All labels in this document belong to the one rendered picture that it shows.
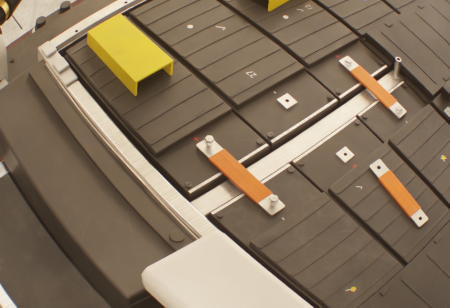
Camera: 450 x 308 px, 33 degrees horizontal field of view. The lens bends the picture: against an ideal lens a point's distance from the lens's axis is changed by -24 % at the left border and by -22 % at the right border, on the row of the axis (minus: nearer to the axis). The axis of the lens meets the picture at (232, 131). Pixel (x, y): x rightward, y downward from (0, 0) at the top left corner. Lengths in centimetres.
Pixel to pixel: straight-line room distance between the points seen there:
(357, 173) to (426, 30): 41
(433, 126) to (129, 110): 49
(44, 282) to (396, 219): 54
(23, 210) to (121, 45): 35
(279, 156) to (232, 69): 16
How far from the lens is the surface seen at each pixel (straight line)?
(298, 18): 149
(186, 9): 148
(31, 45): 165
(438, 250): 121
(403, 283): 116
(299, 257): 117
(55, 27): 167
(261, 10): 149
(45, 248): 117
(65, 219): 107
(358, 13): 154
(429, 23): 158
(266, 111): 134
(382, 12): 156
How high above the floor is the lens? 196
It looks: 48 degrees down
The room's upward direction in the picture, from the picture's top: 6 degrees clockwise
